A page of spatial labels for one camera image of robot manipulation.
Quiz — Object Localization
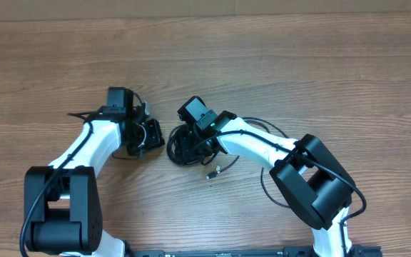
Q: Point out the black cable silver connector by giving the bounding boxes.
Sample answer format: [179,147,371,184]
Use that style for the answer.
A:
[214,117,297,208]

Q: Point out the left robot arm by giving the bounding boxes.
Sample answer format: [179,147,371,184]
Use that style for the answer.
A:
[19,87,165,256]

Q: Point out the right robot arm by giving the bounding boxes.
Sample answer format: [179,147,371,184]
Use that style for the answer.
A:
[175,96,356,256]

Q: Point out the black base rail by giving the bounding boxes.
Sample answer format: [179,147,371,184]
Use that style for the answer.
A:
[130,245,383,257]

